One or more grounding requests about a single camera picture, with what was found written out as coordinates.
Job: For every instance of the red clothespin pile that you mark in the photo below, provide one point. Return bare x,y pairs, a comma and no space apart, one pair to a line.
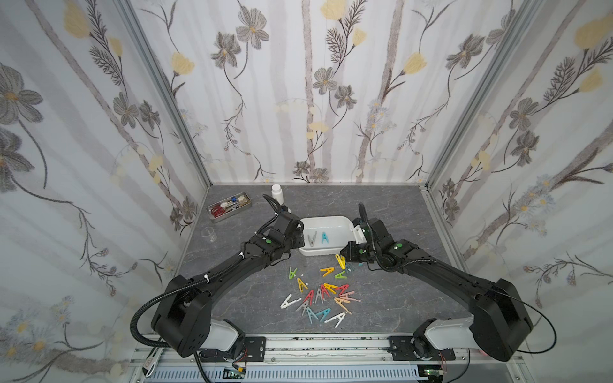
309,298

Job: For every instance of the pink clothespin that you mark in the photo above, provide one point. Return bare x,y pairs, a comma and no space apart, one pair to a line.
347,296

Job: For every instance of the white clothespin bottom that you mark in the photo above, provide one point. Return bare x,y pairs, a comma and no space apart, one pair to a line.
337,319

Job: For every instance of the aluminium front rail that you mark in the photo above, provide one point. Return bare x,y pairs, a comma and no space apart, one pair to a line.
360,358

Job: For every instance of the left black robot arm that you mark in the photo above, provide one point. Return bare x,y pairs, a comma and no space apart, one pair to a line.
181,317

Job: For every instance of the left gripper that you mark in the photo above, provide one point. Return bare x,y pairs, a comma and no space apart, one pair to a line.
300,236

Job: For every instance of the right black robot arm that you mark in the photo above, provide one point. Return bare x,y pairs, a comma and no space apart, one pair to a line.
498,322

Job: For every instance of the white storage box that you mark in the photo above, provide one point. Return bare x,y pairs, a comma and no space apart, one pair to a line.
338,228

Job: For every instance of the tan clothespin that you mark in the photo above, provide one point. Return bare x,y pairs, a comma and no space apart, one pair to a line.
341,302

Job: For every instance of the white pill bottle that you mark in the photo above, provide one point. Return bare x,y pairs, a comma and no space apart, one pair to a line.
277,193

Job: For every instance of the metal tray with tools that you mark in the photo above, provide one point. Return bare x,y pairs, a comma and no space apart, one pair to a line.
228,207

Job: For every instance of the yellow clothespin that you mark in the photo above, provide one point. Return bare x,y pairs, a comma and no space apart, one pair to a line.
302,285
326,271
330,288
341,261

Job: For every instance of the teal clothespin bottom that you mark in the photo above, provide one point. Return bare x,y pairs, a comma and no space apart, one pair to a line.
322,315

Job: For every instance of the white clothespin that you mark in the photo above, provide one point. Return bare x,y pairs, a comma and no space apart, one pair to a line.
337,319
288,302

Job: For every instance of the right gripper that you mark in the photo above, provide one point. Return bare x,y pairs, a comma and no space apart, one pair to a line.
350,250

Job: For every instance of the grey clothespin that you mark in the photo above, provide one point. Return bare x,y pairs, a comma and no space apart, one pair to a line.
312,238

